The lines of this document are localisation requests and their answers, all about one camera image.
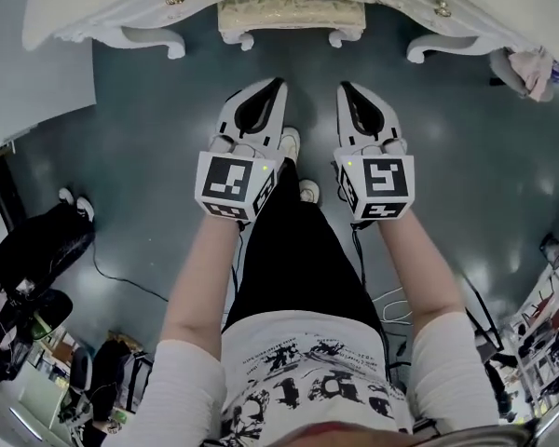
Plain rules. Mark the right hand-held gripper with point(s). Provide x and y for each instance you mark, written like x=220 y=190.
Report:
x=382 y=182

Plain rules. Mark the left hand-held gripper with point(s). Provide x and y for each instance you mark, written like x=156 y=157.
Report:
x=226 y=180

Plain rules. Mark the cream upholstered stool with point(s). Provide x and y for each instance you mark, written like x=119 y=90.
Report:
x=289 y=14

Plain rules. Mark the person's left forearm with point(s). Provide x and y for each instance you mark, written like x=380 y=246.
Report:
x=200 y=277

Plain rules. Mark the person's right forearm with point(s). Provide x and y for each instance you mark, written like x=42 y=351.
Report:
x=414 y=273

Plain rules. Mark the person's white shoe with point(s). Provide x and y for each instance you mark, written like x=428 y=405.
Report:
x=290 y=143
x=309 y=191

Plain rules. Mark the person's black trousers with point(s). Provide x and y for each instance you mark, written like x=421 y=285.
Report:
x=293 y=259

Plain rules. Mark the pink crumpled cloth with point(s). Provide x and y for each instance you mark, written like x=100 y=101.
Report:
x=533 y=70

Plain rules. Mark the grey flat panel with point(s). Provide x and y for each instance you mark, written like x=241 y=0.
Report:
x=32 y=72

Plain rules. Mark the person's white printed shirt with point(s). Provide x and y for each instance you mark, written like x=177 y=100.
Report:
x=307 y=380

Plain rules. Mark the cluttered white shelf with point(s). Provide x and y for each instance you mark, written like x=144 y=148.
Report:
x=545 y=324

